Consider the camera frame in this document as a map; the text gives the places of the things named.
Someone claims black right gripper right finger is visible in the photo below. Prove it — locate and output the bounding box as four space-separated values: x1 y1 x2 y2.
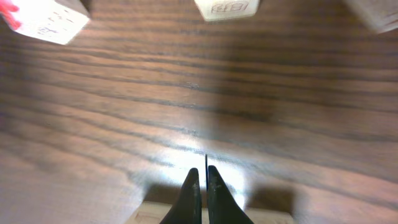
205 155 253 224

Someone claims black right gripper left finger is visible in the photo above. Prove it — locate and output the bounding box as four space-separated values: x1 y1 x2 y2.
160 168 201 224

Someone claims blue 2 block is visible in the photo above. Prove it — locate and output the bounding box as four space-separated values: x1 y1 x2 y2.
125 202 295 224

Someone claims yellow S block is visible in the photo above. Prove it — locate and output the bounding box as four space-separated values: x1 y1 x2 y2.
194 0 260 22

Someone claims red I block left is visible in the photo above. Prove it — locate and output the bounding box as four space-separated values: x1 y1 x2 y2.
1 0 90 45

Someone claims yellow O block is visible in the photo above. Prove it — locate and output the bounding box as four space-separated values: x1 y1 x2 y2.
344 0 397 33

